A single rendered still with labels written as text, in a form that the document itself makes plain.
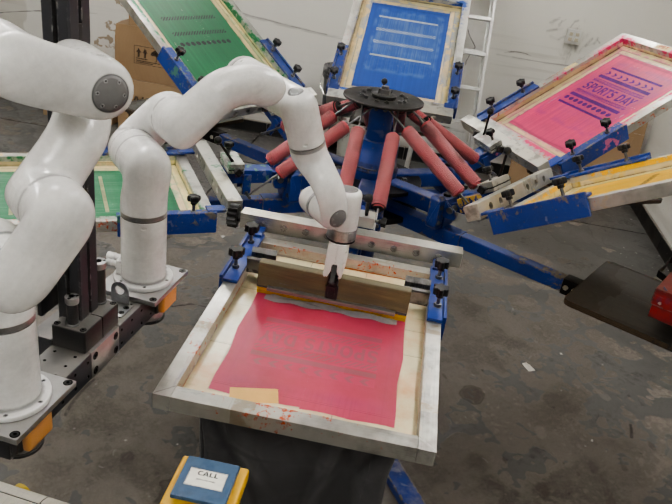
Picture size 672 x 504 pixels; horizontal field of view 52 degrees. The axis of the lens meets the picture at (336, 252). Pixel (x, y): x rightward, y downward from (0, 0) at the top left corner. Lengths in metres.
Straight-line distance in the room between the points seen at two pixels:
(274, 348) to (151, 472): 1.15
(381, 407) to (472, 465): 1.42
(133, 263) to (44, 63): 0.66
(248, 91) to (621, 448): 2.42
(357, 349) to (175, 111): 0.72
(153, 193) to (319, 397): 0.56
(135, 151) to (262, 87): 0.28
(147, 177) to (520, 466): 2.08
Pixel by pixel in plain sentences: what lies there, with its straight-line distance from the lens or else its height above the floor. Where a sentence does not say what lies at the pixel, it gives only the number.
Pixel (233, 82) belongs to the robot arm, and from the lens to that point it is 1.43.
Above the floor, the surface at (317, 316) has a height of 0.95.
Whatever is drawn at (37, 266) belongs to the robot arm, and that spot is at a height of 1.44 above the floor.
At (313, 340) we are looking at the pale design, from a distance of 1.73.
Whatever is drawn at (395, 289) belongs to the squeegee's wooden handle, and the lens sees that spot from 1.81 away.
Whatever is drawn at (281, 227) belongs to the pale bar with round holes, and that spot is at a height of 1.01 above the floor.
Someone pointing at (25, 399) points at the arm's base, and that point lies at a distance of 1.23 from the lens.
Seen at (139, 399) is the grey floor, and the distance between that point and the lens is 3.03.
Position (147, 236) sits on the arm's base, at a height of 1.26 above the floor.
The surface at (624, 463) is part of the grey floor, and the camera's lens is 3.26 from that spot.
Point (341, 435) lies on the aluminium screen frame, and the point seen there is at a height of 0.98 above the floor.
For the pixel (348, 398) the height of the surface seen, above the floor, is 0.95.
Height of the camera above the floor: 1.93
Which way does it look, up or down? 27 degrees down
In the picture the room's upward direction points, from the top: 8 degrees clockwise
